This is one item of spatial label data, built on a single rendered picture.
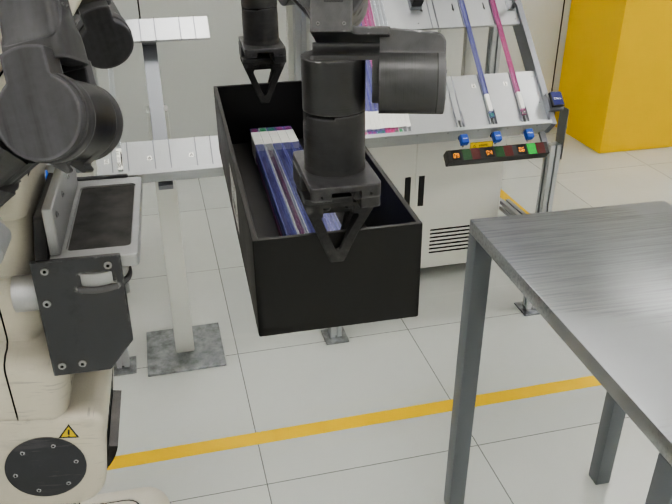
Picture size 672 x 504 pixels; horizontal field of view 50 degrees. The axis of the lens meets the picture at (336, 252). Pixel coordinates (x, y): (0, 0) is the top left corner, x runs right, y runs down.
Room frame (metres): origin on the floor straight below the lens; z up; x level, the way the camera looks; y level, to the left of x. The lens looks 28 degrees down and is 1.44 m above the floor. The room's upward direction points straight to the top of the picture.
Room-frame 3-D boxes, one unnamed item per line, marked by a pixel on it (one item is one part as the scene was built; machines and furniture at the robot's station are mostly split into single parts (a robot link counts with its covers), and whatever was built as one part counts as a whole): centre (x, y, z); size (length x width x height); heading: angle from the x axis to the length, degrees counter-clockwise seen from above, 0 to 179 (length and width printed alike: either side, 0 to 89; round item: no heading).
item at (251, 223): (0.92, 0.06, 1.07); 0.57 x 0.17 x 0.11; 12
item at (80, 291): (0.86, 0.34, 0.99); 0.28 x 0.16 x 0.22; 12
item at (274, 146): (0.92, 0.06, 1.04); 0.51 x 0.07 x 0.03; 12
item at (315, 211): (0.65, 0.00, 1.14); 0.07 x 0.07 x 0.09; 12
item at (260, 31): (1.20, 0.12, 1.21); 0.10 x 0.07 x 0.07; 12
